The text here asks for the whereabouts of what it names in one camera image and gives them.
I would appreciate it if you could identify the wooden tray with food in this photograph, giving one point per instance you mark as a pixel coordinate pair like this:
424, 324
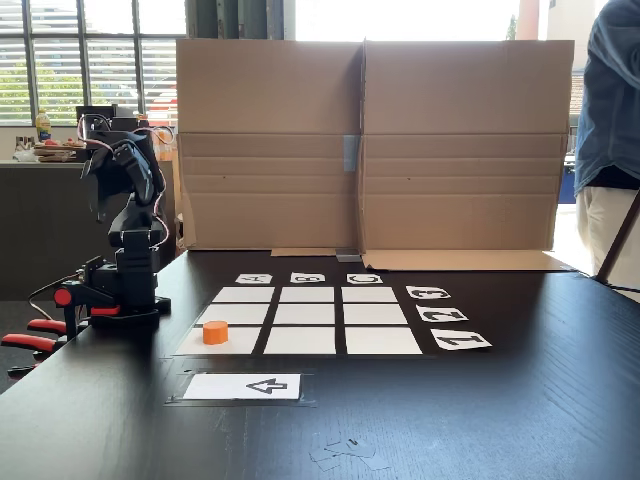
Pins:
55, 150

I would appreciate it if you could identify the brown cardboard panel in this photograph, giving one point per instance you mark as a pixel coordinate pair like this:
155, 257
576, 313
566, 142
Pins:
465, 150
270, 150

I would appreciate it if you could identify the window with blinds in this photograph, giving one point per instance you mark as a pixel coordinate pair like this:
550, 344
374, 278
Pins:
60, 75

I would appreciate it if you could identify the round orange token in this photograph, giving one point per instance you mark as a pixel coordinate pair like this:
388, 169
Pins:
215, 333

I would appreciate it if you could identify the paper label number 3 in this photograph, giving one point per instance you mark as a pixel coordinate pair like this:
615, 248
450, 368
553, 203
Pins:
428, 292

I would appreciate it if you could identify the grey tape patch on table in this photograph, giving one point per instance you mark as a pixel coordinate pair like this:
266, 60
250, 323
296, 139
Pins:
348, 256

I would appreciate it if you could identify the white nine-square grid sheet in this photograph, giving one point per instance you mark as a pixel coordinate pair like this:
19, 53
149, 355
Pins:
305, 315

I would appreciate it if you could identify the paper label number 2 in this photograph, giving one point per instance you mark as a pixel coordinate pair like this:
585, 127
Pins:
442, 314

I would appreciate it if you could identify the red black base clamp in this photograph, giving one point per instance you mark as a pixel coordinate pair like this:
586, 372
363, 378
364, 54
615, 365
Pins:
63, 297

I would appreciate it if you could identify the orange juice carton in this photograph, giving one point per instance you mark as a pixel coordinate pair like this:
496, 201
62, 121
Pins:
165, 145

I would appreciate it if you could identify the paper label number 1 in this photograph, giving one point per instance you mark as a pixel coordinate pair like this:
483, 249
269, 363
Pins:
461, 340

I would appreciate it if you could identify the paper label letter B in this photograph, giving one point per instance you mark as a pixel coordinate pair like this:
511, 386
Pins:
308, 278

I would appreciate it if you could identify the yellow drink bottle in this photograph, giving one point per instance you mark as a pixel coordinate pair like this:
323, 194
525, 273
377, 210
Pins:
43, 127

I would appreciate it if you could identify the grey tape strip on cardboard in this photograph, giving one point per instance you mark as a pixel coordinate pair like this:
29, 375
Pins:
351, 152

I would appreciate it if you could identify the white arrow paper sheet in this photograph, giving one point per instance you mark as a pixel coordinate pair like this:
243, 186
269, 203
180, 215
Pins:
220, 387

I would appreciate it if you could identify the grey metal table leg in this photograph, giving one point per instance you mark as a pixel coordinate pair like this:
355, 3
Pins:
620, 235

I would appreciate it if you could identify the paper label letter C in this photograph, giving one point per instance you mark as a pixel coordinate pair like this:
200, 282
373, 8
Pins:
365, 279

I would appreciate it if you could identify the paper label letter A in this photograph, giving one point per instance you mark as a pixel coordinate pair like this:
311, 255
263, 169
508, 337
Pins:
254, 279

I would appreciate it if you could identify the black mini fridge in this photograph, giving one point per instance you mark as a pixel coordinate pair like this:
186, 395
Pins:
100, 111

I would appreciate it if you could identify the person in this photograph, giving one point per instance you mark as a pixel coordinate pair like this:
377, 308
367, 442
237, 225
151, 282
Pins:
607, 125

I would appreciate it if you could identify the dark grey counter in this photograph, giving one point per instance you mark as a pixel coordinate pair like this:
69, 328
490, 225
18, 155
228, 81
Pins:
40, 210

